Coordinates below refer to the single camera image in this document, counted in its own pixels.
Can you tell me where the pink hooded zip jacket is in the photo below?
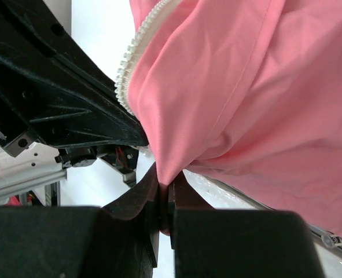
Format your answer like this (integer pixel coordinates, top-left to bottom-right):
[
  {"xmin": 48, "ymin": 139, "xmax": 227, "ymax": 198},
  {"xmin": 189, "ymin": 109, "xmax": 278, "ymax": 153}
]
[{"xmin": 115, "ymin": 1, "xmax": 342, "ymax": 237}]

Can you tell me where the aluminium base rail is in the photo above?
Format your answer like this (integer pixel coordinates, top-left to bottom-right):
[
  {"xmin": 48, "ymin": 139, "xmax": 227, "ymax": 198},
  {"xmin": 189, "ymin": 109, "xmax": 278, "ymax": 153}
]
[{"xmin": 0, "ymin": 170, "xmax": 67, "ymax": 200}]

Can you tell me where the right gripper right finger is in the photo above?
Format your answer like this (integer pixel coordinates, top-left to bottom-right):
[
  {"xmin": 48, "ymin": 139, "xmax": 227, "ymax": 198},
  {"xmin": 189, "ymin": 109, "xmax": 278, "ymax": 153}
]
[{"xmin": 168, "ymin": 173, "xmax": 324, "ymax": 277}]

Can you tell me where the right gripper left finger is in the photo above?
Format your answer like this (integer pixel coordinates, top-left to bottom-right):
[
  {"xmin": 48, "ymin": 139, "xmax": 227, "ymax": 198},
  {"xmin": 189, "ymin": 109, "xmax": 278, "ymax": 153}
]
[{"xmin": 0, "ymin": 166, "xmax": 159, "ymax": 277}]

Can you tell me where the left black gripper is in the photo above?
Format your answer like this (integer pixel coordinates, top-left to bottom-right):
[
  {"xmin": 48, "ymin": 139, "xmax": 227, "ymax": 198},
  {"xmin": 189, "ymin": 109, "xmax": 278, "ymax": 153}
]
[{"xmin": 0, "ymin": 1, "xmax": 148, "ymax": 157}]

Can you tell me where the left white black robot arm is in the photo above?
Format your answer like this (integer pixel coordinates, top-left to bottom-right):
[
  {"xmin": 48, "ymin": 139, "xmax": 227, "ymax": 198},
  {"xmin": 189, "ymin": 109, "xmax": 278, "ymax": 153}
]
[{"xmin": 0, "ymin": 1, "xmax": 147, "ymax": 194}]

